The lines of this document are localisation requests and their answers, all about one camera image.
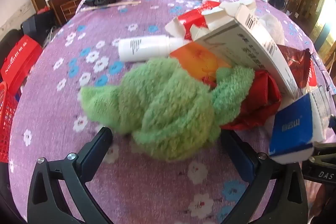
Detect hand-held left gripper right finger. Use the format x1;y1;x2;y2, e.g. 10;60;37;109
222;130;308;224

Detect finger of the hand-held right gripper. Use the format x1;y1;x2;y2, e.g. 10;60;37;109
309;141;336;164

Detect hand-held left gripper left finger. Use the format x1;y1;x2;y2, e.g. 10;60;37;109
28;127;113;224

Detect blue white packet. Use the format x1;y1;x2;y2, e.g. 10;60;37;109
268;85;331;164

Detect green fluffy cloth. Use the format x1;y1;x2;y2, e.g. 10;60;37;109
79;57;255;161

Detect red cloth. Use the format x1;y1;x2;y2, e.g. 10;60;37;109
202;69;281;131

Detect dark red snack packet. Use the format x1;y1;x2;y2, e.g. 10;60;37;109
277;44;315;89

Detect red mesh basket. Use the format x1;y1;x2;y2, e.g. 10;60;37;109
0;81;20;164

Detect white plastic bottle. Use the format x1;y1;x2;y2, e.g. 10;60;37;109
118;35;185;62

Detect orange cardboard box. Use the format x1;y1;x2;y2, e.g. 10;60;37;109
169;45;231;83

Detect large white cardboard box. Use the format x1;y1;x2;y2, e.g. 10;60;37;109
193;0;300;100

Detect white sock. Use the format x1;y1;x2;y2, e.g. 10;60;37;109
259;13;285;43

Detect torn red white box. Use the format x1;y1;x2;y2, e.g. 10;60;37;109
165;1;223;41

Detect purple floral blanket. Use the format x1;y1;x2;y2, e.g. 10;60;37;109
8;0;336;224

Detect red gift bag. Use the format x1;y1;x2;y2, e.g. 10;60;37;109
0;35;44;94

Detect dark navy gift bag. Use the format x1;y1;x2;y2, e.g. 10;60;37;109
21;10;57;46

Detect wrapped wooden chopsticks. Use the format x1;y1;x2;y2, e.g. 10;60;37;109
80;0;142;12

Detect wooden stair railing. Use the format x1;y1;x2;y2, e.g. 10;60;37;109
286;0;323;28

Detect white strap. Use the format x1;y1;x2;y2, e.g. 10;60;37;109
75;0;105;14

